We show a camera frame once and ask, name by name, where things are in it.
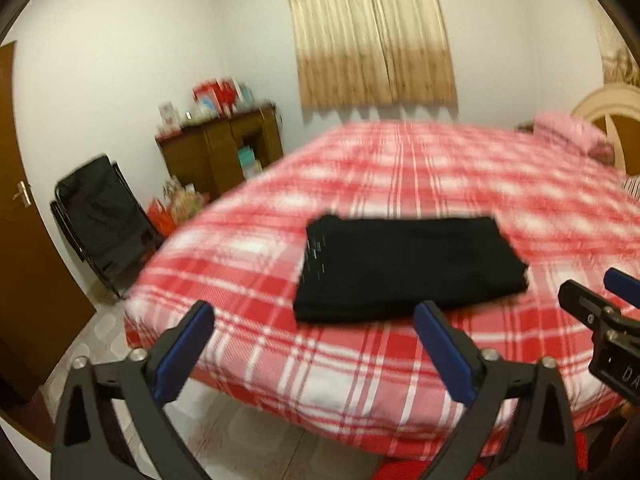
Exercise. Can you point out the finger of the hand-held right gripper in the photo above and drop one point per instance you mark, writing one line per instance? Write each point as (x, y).
(622, 287)
(582, 302)

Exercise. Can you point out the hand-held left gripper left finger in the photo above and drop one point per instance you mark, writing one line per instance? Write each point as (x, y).
(184, 355)

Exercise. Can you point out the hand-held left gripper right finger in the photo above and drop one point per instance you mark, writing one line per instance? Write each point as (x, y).
(445, 355)

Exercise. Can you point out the black pants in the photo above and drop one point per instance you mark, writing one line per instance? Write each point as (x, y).
(400, 270)

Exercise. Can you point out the person's right forearm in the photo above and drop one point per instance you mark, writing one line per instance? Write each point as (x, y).
(612, 440)

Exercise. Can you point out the striped pillow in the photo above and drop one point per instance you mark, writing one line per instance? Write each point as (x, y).
(632, 187)

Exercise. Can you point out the bed with red plaid sheet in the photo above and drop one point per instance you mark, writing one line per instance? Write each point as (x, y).
(325, 360)

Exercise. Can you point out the red shopping bag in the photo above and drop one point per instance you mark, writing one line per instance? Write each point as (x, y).
(161, 217)

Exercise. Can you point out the patterned gift bag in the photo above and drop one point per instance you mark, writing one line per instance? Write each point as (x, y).
(187, 200)

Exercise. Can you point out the black folding chair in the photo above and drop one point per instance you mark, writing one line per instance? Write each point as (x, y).
(105, 220)

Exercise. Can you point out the pink pillow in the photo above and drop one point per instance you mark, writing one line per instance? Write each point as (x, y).
(565, 127)

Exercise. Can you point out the cream headboard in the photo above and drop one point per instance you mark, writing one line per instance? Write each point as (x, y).
(610, 115)

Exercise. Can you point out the brown wooden door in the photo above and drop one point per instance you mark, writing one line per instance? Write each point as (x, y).
(30, 260)

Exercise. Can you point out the brown wooden dresser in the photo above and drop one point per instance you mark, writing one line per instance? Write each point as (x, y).
(200, 155)

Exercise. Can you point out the teal box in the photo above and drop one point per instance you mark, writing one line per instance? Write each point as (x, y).
(249, 161)

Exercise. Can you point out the red boxes on cabinet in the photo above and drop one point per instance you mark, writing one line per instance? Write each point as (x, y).
(215, 95)

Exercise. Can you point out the white paper bag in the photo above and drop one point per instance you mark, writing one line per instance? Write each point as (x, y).
(245, 91)

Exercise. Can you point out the beige patterned curtain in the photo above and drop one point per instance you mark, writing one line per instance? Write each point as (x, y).
(335, 35)
(420, 35)

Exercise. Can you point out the white card frame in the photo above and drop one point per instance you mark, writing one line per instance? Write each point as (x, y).
(169, 115)

